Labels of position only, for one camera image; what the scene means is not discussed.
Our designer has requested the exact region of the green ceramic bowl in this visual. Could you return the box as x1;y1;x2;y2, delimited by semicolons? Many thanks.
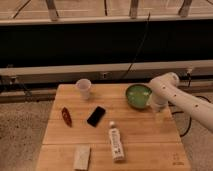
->
125;84;152;109

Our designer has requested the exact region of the black smartphone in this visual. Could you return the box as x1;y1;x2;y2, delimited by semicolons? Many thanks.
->
87;106;106;127

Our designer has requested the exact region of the beige folded cloth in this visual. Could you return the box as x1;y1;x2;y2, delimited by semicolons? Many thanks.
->
73;145;91;171

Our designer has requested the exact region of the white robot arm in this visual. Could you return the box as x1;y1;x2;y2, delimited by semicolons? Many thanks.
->
148;72;213;133

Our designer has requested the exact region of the red snack packet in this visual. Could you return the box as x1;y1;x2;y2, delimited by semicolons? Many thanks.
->
62;108;72;127

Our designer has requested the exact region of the black hanging cable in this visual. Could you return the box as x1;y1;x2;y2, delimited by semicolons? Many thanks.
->
119;12;152;81

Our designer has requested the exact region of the white plastic cup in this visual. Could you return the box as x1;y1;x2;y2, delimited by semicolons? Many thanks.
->
76;79;92;100

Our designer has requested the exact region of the white plastic bottle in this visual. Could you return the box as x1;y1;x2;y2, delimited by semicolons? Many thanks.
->
109;121;125;162

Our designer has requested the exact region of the black floor cable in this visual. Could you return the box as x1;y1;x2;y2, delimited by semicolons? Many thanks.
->
170;95;212;138

